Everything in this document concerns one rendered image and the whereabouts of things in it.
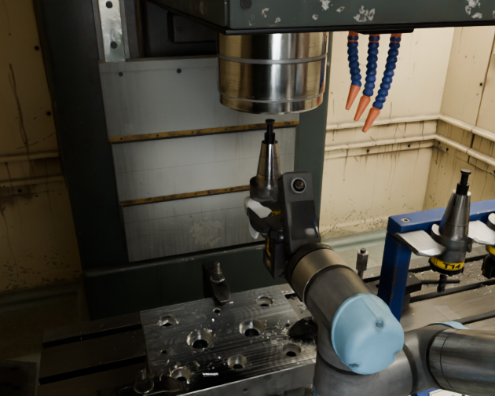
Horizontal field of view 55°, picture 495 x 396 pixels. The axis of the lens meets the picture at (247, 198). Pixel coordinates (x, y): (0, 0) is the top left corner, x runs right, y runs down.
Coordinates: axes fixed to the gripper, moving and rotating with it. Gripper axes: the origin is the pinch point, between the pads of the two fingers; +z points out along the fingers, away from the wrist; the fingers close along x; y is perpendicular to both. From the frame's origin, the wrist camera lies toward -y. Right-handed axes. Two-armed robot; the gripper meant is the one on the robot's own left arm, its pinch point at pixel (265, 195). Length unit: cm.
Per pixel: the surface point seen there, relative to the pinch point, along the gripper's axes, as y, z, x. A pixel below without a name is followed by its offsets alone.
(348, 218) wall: 57, 81, 65
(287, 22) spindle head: -29.4, -21.4, -6.0
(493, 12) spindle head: -29.7, -21.4, 18.8
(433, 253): 3.8, -18.9, 19.6
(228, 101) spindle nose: -17.3, -3.7, -7.3
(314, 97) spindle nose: -18.1, -7.8, 4.0
